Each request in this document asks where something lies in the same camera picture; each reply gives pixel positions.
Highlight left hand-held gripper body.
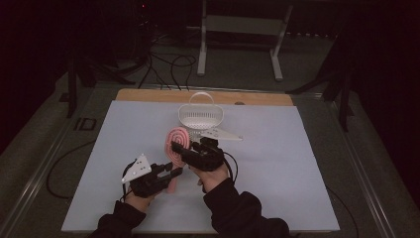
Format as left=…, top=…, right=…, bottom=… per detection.
left=121, top=153, right=175, bottom=199

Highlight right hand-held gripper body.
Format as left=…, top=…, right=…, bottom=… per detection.
left=180, top=126, right=244, bottom=173

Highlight pink hairbrush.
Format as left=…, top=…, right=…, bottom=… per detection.
left=163, top=126, right=193, bottom=194

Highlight white perforated plastic basket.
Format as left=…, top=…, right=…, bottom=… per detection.
left=177, top=91, right=225, bottom=141

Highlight person's left hand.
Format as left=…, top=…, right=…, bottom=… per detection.
left=124, top=191, right=157, bottom=212

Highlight person's right hand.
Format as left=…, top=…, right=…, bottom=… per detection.
left=189, top=164, right=231, bottom=194

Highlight pale blue table mat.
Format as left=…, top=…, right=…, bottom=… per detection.
left=60, top=100, right=341, bottom=233

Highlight black floor socket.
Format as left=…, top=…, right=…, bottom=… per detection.
left=73, top=116, right=98, bottom=132

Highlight black stand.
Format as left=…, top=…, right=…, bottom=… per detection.
left=58, top=54, right=137, bottom=119
left=284, top=31, right=357, bottom=133

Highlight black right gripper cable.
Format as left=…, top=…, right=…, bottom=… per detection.
left=222, top=151, right=361, bottom=238

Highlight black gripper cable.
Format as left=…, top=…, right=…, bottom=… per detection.
left=46, top=140, right=139, bottom=203
left=222, top=151, right=361, bottom=238

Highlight black floor cables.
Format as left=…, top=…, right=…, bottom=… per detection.
left=138, top=31, right=198, bottom=91

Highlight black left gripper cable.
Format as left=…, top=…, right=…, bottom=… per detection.
left=46, top=140, right=139, bottom=203

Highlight grey metal stand frame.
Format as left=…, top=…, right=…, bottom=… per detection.
left=196, top=0, right=294, bottom=82

